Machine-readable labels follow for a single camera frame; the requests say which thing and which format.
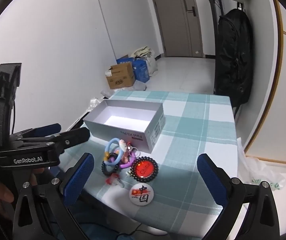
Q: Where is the red and white charm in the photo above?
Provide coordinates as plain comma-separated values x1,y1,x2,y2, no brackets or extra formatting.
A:
105,173,125,188

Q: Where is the grey cardboard box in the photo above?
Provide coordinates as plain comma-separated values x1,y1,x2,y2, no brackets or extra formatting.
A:
83,99,165,154

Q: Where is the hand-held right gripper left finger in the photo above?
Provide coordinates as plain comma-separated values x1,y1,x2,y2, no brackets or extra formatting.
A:
13,152,95,240

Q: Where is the grey door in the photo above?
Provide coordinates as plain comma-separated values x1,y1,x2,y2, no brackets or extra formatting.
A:
147,0,205,58

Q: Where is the light blue bracelet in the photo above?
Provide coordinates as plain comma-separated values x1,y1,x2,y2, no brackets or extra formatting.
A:
104,137,129,167

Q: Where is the black coat rack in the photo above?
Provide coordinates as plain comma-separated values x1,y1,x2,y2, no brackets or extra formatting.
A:
203,0,245,60

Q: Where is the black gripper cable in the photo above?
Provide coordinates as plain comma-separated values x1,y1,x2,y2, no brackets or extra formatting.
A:
11,97,17,134

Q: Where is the white round badge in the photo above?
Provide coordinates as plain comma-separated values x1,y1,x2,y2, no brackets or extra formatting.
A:
129,184,150,206

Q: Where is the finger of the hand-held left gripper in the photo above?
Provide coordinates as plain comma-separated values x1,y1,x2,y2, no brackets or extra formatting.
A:
13,123,61,140
45,127,91,153

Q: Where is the brown cardboard box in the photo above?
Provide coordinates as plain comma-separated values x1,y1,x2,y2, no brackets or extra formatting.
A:
105,62,136,89

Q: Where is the white panel with wooden trim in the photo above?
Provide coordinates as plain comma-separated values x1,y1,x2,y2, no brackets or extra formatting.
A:
243,0,286,167

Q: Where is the white green-printed plastic bag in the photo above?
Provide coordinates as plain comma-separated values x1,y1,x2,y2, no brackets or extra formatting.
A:
237,137,286,210

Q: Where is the teal checkered tablecloth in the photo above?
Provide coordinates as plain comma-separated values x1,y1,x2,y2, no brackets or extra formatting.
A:
58,90,245,235

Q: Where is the white sack with cloth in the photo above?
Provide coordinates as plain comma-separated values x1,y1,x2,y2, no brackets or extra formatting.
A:
130,46,158,77

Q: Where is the black backpack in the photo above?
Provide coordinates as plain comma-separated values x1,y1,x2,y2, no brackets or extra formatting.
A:
213,8,253,108

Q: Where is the small blue cardboard box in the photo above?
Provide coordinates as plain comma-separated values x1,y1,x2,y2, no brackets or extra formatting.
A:
116,56,135,67

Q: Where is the large blue cardboard box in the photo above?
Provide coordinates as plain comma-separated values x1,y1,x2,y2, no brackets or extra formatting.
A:
132,59,150,83

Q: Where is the clear plastic wrapping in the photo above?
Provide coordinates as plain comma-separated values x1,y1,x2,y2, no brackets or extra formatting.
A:
87,85,147,110

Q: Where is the person's left hand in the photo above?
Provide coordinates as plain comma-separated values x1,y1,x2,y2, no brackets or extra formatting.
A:
0,168,45,222

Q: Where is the purple bracelet with charms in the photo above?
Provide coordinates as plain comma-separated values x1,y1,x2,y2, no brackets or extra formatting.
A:
108,150,136,170

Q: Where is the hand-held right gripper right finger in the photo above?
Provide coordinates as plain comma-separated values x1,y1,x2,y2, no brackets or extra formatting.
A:
197,153,281,240

